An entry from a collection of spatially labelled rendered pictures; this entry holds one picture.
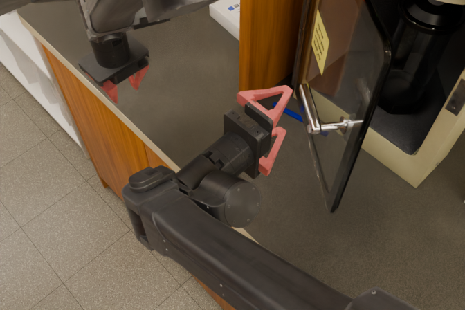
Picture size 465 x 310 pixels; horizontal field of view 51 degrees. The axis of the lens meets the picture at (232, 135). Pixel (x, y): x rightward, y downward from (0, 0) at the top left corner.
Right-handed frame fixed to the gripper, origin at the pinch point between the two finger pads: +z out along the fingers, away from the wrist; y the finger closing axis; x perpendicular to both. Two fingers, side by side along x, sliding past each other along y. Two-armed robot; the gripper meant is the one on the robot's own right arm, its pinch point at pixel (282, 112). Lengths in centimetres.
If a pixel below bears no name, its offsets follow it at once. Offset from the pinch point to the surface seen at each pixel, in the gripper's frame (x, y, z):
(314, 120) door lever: -4.8, 1.3, 1.3
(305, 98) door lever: -1.2, 1.3, 3.6
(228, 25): 38, -23, 26
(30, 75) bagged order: 143, -105, 6
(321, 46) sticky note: 3.7, 2.2, 13.3
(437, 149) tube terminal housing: -18.5, -12.1, 20.9
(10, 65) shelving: 162, -112, 4
